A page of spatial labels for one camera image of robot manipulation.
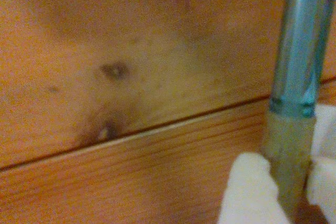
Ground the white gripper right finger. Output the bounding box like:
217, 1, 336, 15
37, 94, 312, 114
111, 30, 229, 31
306, 103, 336, 219

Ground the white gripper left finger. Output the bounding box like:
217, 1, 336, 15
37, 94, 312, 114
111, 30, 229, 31
217, 152, 292, 224

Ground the green mechanical pencil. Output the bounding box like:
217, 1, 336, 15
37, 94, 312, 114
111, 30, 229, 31
262, 0, 336, 224

